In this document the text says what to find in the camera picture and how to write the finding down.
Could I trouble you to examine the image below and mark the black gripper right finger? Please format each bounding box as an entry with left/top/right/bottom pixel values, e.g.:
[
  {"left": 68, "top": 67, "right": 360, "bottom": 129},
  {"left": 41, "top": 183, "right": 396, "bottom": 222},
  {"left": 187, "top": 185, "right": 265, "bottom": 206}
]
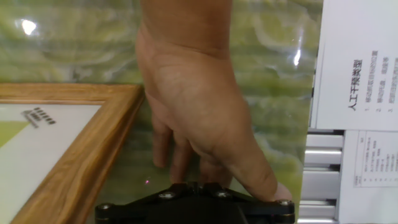
[{"left": 195, "top": 182, "right": 295, "bottom": 224}]

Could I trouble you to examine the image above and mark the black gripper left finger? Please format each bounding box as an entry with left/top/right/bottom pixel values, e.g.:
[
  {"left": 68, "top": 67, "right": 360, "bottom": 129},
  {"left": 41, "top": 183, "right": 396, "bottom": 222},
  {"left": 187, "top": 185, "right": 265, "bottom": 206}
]
[{"left": 95, "top": 182, "right": 196, "bottom": 224}]

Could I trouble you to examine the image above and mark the person left forearm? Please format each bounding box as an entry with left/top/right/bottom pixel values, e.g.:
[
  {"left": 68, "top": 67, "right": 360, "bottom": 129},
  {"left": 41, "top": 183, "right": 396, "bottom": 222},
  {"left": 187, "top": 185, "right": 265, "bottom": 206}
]
[{"left": 139, "top": 0, "right": 234, "bottom": 59}]

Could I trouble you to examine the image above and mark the person left hand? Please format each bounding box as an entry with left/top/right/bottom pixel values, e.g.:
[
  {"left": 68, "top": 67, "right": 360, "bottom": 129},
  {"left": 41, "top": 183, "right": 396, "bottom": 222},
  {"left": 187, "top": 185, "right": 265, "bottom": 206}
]
[{"left": 135, "top": 23, "right": 294, "bottom": 202}]

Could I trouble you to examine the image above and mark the white paper with printed table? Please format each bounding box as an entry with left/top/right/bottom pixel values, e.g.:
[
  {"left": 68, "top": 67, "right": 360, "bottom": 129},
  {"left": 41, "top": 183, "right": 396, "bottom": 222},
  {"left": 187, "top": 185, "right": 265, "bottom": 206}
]
[{"left": 338, "top": 129, "right": 398, "bottom": 224}]

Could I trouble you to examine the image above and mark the green marble pattern mat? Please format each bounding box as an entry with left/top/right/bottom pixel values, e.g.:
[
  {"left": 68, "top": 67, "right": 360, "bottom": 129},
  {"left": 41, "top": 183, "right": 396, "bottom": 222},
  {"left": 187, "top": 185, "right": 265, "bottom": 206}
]
[{"left": 0, "top": 0, "right": 324, "bottom": 224}]

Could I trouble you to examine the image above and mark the white paper with text list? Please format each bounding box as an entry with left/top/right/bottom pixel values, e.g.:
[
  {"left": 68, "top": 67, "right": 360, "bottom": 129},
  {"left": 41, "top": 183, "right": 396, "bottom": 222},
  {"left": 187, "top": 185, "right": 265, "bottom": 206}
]
[{"left": 309, "top": 0, "right": 398, "bottom": 132}]

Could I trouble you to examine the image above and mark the wooden picture frame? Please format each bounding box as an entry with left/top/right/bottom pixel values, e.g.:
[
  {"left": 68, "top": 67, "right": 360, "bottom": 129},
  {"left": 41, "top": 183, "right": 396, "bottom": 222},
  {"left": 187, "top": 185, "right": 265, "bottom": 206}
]
[{"left": 0, "top": 82, "right": 146, "bottom": 224}]

